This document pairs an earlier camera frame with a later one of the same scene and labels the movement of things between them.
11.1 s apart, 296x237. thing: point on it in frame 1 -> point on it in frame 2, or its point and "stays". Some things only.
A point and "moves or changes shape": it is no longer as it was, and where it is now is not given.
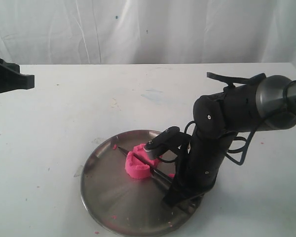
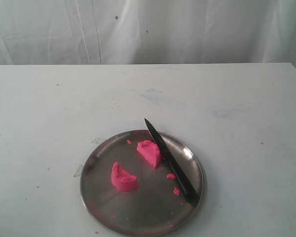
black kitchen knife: (155, 170) moves or changes shape
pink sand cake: (136, 168) -> (122, 180)
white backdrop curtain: (78, 32) stays
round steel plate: (125, 204) stays
